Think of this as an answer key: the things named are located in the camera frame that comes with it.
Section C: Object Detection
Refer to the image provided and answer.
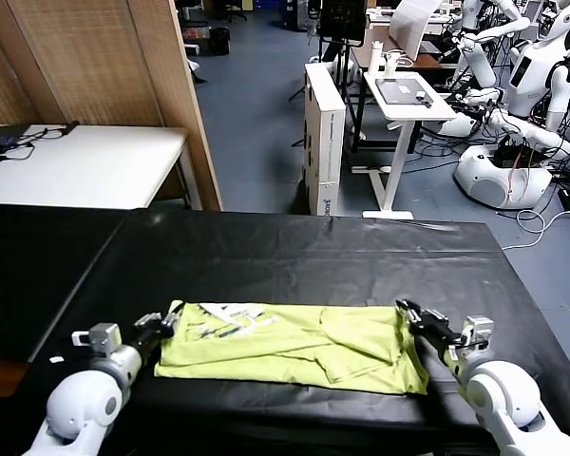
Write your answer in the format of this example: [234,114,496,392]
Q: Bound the white curved sheet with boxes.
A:
[389,0,442,61]

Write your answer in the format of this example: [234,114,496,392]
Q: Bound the white floor cable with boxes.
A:
[502,204,570,251]

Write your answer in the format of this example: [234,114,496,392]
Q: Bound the glossy black table cover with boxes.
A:
[16,211,570,456]

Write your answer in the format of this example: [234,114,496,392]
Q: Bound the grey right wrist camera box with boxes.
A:
[459,316,496,353]

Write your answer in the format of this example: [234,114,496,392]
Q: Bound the tall white cardboard box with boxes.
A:
[303,63,348,218]

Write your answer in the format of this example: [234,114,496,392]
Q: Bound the black waste bin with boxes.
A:
[208,27,231,57]

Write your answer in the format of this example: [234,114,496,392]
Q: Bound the white standing desk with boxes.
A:
[351,71,458,220]

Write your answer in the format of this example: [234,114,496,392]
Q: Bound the black cables with adapter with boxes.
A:
[0,121,81,165]

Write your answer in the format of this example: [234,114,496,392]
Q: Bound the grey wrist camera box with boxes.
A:
[71,322,123,356]
[459,316,496,353]

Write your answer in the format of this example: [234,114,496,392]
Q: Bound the lime green t-shirt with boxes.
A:
[153,299,429,395]

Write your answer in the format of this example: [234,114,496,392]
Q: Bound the white cup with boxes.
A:
[383,51,405,77]

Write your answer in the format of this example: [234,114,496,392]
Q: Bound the wooden bamboo partition screen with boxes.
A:
[0,0,225,213]

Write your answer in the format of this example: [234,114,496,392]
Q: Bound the white water bottle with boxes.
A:
[367,41,385,77]

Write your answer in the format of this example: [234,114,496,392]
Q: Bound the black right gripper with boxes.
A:
[394,298,463,365]

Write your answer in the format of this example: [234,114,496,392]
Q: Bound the large white humanoid robot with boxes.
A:
[453,0,570,210]

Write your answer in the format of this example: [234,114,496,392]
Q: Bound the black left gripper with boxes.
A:
[131,302,185,365]

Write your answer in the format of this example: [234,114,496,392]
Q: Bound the dark flat laptop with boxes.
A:
[0,125,27,149]

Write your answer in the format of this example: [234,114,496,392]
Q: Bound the matte black table cover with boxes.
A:
[0,202,124,365]

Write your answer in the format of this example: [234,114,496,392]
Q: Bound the white rectangular table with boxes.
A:
[0,124,204,212]

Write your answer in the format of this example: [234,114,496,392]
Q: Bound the small white humanoid robot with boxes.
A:
[454,0,532,91]

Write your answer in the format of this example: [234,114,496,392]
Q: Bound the grey closed laptop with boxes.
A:
[375,78,432,105]

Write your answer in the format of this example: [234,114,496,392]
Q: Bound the tangled black floor cables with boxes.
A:
[408,125,464,168]

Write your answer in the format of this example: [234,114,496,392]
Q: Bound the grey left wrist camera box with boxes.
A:
[71,322,123,356]

